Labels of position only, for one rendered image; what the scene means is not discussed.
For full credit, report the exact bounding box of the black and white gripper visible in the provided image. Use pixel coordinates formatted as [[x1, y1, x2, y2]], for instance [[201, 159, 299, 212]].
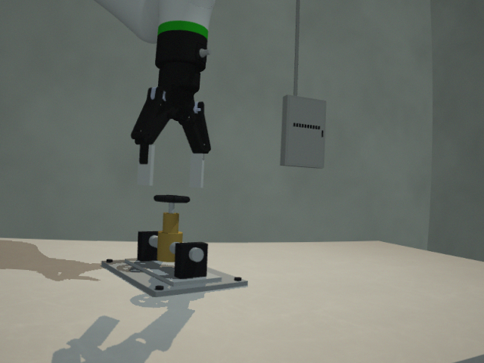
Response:
[[131, 64, 211, 188]]

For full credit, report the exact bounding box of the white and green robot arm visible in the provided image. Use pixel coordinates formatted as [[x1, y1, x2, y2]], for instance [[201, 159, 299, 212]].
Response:
[[94, 0, 215, 72]]

